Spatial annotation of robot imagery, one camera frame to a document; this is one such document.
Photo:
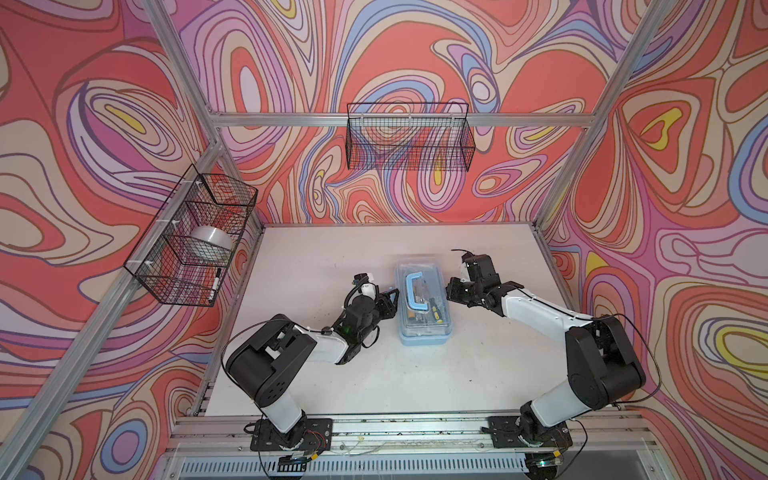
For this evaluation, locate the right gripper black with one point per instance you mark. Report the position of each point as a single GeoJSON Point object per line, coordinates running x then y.
{"type": "Point", "coordinates": [451, 291]}

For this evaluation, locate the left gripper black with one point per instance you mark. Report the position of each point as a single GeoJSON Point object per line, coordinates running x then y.
{"type": "Point", "coordinates": [384, 305]}

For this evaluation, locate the blue plastic tool box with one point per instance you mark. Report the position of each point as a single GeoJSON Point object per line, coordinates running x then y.
{"type": "Point", "coordinates": [425, 333]}

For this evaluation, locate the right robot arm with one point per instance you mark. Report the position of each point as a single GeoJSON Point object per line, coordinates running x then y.
{"type": "Point", "coordinates": [601, 364]}

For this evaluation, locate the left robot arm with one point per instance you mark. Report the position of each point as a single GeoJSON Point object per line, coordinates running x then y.
{"type": "Point", "coordinates": [265, 364]}

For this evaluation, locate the grey tape roll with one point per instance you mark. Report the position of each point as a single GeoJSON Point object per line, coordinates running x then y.
{"type": "Point", "coordinates": [210, 244]}

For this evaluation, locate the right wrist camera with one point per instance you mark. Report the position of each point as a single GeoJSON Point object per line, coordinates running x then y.
{"type": "Point", "coordinates": [467, 257]}

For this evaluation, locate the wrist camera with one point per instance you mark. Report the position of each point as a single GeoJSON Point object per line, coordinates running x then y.
{"type": "Point", "coordinates": [467, 257]}
{"type": "Point", "coordinates": [364, 286]}

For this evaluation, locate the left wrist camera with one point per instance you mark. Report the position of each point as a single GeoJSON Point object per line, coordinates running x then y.
{"type": "Point", "coordinates": [364, 286]}

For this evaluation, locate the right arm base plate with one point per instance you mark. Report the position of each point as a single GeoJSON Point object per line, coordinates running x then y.
{"type": "Point", "coordinates": [525, 432]}

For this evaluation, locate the rear wire basket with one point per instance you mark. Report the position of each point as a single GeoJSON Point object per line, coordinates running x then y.
{"type": "Point", "coordinates": [409, 136]}

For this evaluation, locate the wire basket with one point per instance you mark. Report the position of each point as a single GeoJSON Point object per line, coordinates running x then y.
{"type": "Point", "coordinates": [409, 136]}
{"type": "Point", "coordinates": [161, 262]}

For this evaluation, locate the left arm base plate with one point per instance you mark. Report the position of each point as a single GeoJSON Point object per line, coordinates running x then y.
{"type": "Point", "coordinates": [313, 435]}

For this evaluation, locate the left wire basket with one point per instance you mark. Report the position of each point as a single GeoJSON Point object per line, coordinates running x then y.
{"type": "Point", "coordinates": [161, 262]}

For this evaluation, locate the aluminium front rail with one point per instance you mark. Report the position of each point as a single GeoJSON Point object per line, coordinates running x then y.
{"type": "Point", "coordinates": [605, 445]}

